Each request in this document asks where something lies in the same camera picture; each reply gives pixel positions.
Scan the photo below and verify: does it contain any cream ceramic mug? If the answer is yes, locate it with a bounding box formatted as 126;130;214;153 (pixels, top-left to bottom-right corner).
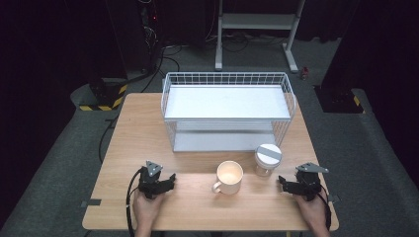
210;160;245;196

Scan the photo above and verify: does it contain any white metal stand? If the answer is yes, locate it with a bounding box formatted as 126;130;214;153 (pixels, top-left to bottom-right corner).
213;0;306;74

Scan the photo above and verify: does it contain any black equipment tower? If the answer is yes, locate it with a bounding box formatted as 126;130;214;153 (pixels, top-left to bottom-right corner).
136;0;167;74

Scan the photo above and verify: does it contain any black floor cable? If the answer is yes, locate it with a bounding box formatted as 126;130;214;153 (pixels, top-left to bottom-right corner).
98;114;119;165
140;45;182;94

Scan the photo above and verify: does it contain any person's right hand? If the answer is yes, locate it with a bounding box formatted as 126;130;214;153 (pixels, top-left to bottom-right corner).
292;193;330;231

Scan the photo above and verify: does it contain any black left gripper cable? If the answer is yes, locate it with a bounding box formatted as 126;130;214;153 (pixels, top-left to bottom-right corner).
125;167;146;237

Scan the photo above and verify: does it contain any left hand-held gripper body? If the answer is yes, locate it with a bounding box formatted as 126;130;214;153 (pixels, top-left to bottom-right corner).
137;160;168;200

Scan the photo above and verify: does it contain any clear jar with white lid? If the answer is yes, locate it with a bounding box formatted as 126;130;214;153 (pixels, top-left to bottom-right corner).
253;143;284;178

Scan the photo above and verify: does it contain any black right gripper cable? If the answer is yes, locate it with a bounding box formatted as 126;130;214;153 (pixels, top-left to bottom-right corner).
316;184;333;231

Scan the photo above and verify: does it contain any bundle of floor cables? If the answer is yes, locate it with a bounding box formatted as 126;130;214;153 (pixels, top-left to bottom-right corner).
206;31;289;53

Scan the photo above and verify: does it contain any black base with yellow stripes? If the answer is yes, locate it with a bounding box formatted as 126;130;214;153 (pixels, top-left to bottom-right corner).
313;84;366;115
78;77;128;113

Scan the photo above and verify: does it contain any person's left hand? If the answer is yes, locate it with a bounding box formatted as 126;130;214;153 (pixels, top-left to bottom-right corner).
131;190;166;230

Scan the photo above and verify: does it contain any white wire shelf rack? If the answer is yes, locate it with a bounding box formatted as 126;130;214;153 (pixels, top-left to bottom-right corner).
160;71;297;153

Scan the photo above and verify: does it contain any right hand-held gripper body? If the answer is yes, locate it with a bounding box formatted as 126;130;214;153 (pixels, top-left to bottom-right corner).
293;161;330;202

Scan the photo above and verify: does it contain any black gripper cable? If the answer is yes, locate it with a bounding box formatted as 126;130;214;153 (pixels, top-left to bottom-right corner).
125;167;146;237
316;184;333;231

